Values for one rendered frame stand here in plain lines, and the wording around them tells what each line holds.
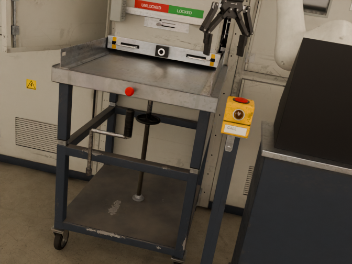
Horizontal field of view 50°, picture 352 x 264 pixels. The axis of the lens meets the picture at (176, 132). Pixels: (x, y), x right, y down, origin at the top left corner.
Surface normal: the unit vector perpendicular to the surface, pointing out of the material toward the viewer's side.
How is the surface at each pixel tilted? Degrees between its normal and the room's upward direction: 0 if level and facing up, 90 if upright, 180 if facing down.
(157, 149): 90
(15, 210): 0
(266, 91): 90
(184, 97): 90
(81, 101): 90
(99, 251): 0
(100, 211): 0
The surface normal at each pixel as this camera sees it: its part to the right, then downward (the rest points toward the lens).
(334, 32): -0.43, -0.49
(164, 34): -0.18, 0.33
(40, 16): 0.84, 0.30
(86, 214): 0.15, -0.92
